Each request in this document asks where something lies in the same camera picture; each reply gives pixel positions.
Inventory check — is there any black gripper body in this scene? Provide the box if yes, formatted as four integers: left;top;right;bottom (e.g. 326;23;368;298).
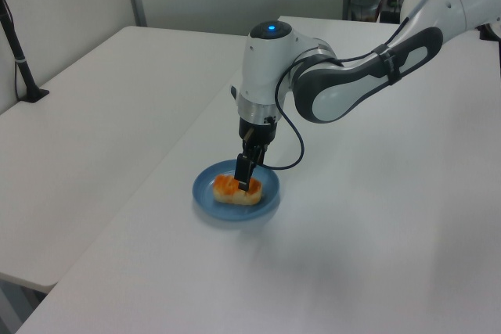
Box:
237;117;279;152

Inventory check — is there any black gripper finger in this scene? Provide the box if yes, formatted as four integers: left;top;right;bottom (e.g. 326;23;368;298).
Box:
251;145;269;167
233;153;257;192

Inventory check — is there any orange glazed bread loaf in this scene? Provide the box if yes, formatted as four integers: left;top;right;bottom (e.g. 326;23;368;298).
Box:
212;173;262;207

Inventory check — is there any blue round plate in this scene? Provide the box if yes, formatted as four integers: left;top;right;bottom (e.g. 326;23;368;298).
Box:
191;160;282;221

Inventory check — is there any grey mesh trash bin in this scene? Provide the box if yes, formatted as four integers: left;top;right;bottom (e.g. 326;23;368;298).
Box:
351;0;380;22

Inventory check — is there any black table clamp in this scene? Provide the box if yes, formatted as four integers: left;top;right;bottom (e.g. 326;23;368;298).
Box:
477;23;501;41

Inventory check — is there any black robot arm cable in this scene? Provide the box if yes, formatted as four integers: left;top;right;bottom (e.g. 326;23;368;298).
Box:
273;0;469;171

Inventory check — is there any black camera stand pole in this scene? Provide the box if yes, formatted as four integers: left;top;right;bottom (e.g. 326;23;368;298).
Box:
0;0;51;104

